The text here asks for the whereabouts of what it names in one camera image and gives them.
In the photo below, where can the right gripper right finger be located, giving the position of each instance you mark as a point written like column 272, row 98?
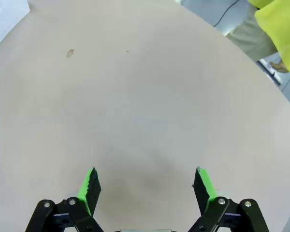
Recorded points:
column 204, row 191

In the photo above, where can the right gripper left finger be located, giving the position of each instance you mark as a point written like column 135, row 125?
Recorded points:
column 90, row 191

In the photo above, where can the person in yellow jacket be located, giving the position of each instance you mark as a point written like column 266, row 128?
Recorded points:
column 280, row 26

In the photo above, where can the person's left hand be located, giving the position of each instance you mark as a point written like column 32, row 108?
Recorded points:
column 279, row 66

